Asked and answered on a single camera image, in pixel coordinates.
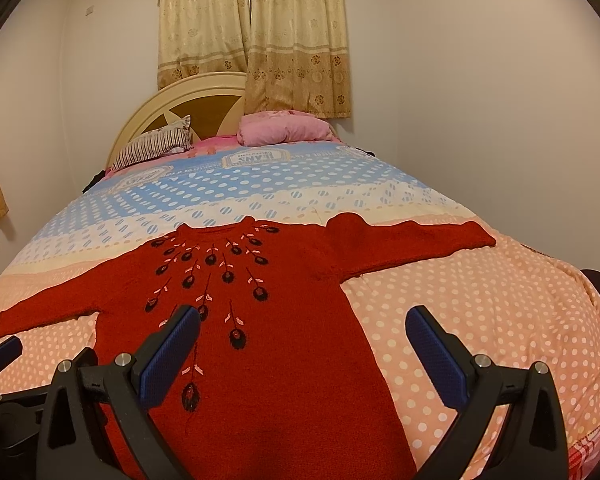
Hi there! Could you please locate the red knitted embroidered sweater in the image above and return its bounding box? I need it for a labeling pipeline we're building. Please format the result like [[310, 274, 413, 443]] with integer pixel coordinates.
[[0, 214, 494, 479]]

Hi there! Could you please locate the red plaid bed sheet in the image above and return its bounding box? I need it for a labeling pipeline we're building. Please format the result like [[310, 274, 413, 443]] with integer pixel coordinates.
[[568, 426, 600, 480]]

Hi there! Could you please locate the polka dot bed quilt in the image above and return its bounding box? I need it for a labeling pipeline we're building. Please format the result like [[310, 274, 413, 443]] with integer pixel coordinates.
[[0, 142, 600, 469]]

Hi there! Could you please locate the striped pillow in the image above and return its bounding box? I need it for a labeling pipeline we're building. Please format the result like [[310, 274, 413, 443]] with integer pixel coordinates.
[[109, 115, 193, 171]]

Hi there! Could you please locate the cream wooden headboard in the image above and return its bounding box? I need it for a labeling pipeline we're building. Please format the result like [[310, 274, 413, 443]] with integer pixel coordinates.
[[106, 72, 247, 167]]

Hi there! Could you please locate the pink pillow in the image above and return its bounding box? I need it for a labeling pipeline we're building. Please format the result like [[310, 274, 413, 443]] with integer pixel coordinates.
[[237, 110, 336, 148]]

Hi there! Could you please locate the beige patterned window curtain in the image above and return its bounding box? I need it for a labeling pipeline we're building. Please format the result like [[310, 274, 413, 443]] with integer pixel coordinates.
[[157, 0, 352, 119]]

